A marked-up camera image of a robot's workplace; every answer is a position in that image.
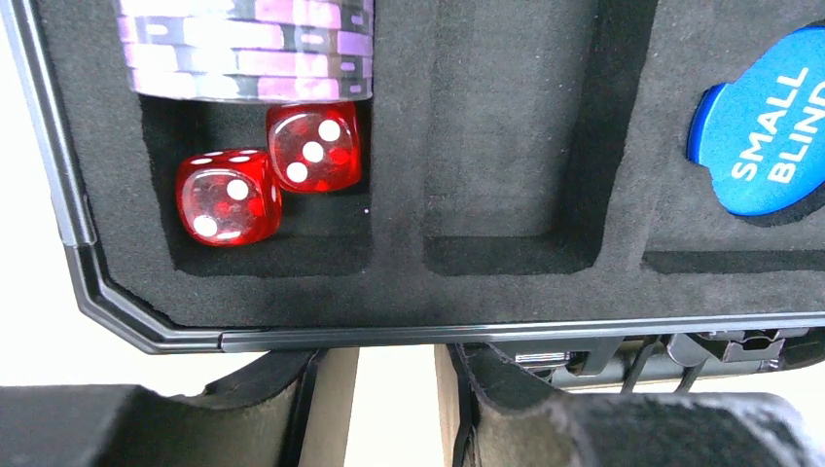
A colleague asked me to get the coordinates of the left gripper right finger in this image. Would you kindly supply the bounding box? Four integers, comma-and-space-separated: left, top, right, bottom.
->
434, 344, 581, 466

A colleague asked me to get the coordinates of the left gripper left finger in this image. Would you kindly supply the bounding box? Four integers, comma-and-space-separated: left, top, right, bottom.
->
173, 347, 359, 466

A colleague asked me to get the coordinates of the red die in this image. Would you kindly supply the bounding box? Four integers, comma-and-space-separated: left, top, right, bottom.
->
175, 148, 282, 247
266, 101, 362, 194

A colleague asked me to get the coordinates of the black poker set case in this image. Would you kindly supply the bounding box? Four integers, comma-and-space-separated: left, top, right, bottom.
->
1, 1, 824, 381

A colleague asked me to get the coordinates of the purple poker chip stack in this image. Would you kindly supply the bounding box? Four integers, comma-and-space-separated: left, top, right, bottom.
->
115, 1, 375, 103

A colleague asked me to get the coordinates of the blue dealer button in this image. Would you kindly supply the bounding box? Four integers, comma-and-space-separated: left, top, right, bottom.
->
687, 25, 824, 217

